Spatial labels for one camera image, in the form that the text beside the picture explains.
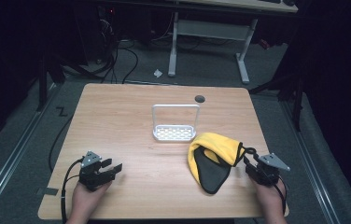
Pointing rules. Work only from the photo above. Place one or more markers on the white paper scrap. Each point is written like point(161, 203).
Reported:
point(158, 73)

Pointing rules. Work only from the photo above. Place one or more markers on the white-legged wooden desk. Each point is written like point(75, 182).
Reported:
point(214, 29)

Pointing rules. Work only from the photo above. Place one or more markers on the yellow and grey towel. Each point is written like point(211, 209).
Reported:
point(215, 149)

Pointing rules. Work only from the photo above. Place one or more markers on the white towel rack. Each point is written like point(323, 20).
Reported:
point(173, 133)

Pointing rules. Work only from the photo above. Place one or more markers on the metal floor rail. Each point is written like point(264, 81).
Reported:
point(15, 155)
point(313, 174)

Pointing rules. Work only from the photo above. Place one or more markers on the black metal stand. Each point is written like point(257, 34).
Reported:
point(295, 93)
point(43, 84)

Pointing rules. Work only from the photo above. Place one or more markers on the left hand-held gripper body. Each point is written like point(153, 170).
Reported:
point(91, 177)

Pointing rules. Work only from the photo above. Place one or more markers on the person's right hand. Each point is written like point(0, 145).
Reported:
point(268, 197)

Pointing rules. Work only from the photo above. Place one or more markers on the black tape strip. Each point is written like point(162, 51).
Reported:
point(51, 191)

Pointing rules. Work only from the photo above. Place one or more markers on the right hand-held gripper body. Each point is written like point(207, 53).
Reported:
point(267, 172)

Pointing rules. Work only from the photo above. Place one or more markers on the small red object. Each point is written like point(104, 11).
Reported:
point(264, 44)

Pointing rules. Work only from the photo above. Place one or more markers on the black round table grommet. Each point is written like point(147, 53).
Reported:
point(199, 99)

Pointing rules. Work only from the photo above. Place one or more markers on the person's left hand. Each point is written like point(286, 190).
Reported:
point(86, 199)

